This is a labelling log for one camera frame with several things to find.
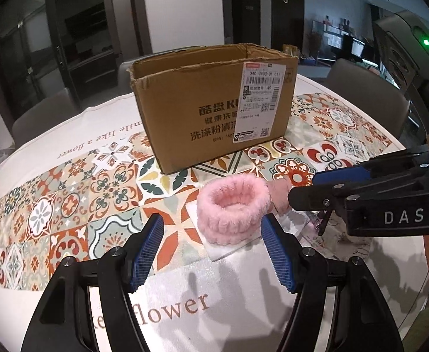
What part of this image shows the dark glass sliding door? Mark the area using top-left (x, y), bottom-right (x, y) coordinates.
top-left (0, 0), bottom-right (121, 100)

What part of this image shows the pink plush cloth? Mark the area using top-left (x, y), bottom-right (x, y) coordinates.
top-left (267, 177), bottom-right (293, 218)

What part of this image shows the clear plastic bag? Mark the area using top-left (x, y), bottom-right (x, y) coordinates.
top-left (187, 200), bottom-right (271, 262)

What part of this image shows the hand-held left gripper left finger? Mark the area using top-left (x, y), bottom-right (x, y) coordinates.
top-left (20, 213), bottom-right (165, 352)

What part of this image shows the pink fluffy headband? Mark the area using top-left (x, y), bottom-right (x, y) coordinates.
top-left (197, 178), bottom-right (272, 244)

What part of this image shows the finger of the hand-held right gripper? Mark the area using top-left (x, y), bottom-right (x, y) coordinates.
top-left (288, 186), bottom-right (348, 214)
top-left (313, 146), bottom-right (429, 196)

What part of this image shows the dark interior door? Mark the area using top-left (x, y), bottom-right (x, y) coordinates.
top-left (233, 0), bottom-right (270, 46)

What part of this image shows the grey dining chair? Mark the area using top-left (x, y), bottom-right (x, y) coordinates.
top-left (12, 88), bottom-right (80, 148)
top-left (324, 58), bottom-right (412, 141)
top-left (117, 53), bottom-right (172, 93)

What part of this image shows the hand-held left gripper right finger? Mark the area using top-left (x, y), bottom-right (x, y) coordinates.
top-left (261, 214), bottom-right (406, 352)

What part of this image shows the brown cardboard box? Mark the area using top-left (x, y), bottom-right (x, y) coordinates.
top-left (128, 43), bottom-right (299, 175)

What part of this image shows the dark wall panel with clip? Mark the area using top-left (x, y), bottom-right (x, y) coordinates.
top-left (269, 0), bottom-right (305, 58)

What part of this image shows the tile-pattern printed tablecloth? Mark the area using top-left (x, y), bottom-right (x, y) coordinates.
top-left (0, 70), bottom-right (429, 352)

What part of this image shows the glass display cabinet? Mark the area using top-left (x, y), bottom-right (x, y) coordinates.
top-left (311, 18), bottom-right (377, 67)

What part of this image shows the white low sideboard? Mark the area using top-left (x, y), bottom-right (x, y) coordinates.
top-left (298, 56), bottom-right (335, 67)

